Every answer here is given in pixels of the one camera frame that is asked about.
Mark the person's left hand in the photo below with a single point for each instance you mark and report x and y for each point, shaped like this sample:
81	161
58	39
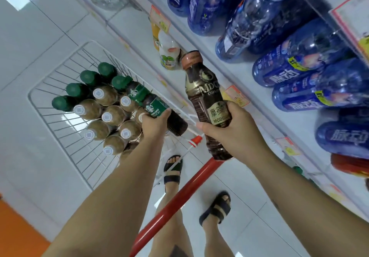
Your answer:
155	127

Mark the person's right hand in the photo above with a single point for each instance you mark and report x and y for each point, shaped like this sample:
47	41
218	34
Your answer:
239	138

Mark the green-capped dark coffee bottle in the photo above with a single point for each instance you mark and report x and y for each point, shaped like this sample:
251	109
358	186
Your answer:
150	104

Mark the bunch of white-capped tan bottles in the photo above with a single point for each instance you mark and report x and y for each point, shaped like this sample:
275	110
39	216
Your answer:
111	116

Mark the store shelving unit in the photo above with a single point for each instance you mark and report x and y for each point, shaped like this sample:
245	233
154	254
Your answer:
288	127

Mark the brown-capped dark coffee bottle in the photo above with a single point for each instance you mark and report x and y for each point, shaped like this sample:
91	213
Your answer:
201	92

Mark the red-handled white wire cart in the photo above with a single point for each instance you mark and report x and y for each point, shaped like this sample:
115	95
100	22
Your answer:
184	193

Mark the row of Starbucks bottles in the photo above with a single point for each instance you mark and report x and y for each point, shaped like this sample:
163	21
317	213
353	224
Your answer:
89	78

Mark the person's left forearm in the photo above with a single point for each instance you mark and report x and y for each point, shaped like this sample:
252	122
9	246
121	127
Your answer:
109	207

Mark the person's right forearm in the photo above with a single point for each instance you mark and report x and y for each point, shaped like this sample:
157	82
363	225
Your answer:
302	207

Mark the person's left black sandal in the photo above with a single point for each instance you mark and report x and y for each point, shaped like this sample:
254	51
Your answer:
173	176

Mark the person's black sandal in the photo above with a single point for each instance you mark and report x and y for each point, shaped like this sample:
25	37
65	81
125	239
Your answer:
173	176
216	207

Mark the person's right black sandal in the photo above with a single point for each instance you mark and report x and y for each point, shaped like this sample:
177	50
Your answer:
216	207

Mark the white green-label juice bottle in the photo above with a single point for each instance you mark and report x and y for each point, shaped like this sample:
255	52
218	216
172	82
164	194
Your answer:
169	52

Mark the yellow juice bottle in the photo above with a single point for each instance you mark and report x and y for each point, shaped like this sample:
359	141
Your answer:
155	37

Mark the person's left leg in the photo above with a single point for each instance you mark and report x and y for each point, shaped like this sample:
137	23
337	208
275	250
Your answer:
170	230

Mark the person's leg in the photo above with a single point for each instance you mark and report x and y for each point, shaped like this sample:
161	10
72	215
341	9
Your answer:
170	230
214	242

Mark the person's right leg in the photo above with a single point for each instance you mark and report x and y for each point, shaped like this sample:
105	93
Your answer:
214	242

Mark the red yellow price tag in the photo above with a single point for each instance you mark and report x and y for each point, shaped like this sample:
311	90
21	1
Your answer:
237	96
288	147
351	20
160	20

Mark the row of blue drink bottles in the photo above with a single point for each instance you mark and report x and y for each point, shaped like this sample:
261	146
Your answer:
259	20

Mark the orange panelled display rack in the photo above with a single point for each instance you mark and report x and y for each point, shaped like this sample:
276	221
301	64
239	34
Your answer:
17	236

